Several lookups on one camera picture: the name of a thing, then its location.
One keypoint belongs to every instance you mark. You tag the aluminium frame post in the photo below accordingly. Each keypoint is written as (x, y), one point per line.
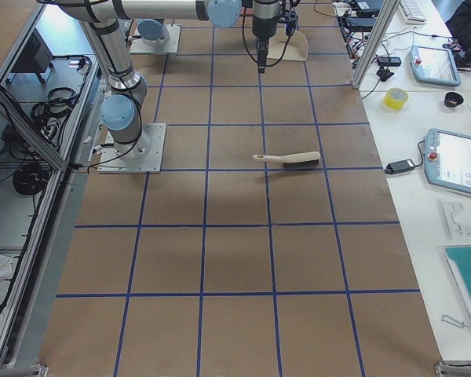
(384, 19)

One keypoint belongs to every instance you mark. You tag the yellow tape roll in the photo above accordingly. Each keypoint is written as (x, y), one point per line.
(395, 98)

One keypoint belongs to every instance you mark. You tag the white hand brush black bristles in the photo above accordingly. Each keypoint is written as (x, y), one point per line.
(291, 161)

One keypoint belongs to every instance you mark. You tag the black power adapter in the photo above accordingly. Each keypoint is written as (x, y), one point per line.
(399, 167)

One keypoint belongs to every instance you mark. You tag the blue teach pendant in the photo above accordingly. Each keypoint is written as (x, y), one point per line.
(435, 66)
(447, 160)

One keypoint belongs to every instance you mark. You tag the beige plastic dustpan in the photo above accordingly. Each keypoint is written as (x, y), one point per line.
(296, 50)

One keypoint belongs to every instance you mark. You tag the black electronics box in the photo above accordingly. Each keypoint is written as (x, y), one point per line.
(35, 57)

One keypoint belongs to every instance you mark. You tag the blue teach pendant far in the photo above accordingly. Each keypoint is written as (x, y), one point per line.
(435, 66)

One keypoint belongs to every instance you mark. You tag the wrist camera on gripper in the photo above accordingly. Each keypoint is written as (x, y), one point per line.
(289, 19)

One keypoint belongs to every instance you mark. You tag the white keyboard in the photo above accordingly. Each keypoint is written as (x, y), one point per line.
(411, 12)

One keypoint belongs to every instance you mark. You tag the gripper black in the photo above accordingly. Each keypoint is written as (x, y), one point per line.
(262, 23)

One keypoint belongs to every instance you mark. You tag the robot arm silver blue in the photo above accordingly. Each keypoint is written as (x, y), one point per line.
(117, 29)
(153, 32)

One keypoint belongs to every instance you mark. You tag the small black bowl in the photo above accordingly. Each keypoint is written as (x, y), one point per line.
(453, 99)

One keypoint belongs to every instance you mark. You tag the blue teach pendant near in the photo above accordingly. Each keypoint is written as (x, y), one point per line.
(447, 160)

